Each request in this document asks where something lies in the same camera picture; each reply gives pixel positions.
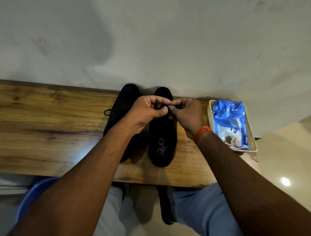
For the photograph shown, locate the black lace-up shoe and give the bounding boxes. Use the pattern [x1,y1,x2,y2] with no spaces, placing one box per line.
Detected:
[103,84,142,163]
[148,87,178,168]

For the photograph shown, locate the person's right forearm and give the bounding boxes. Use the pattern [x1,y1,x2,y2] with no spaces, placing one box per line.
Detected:
[196,131,311,236]

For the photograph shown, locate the cream plastic tray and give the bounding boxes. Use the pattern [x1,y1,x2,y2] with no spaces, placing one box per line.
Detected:
[207,99,258,153]

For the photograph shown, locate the orange thread wristband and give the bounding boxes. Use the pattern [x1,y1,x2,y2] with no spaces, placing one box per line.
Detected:
[193,126,212,145]

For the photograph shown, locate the black sandal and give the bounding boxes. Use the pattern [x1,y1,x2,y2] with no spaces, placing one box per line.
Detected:
[156,186,177,225]

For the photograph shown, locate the person's right hand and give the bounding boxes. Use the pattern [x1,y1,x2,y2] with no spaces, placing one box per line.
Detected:
[168,97,207,141]

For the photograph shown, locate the blue wet wipes packet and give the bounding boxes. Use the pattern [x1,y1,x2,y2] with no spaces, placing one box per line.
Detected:
[212,99,250,151]

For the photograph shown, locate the light grey trousers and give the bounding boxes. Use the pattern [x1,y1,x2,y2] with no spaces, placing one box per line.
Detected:
[93,182,244,236]

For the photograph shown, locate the person's left hand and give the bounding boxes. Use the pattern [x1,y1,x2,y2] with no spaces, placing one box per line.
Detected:
[125,95,172,135]

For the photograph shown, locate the blue plastic stool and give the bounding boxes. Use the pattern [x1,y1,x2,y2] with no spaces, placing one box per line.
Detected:
[13,177,60,227]

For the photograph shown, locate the person's left forearm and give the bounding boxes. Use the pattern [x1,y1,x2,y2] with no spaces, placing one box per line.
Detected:
[7,117,146,236]

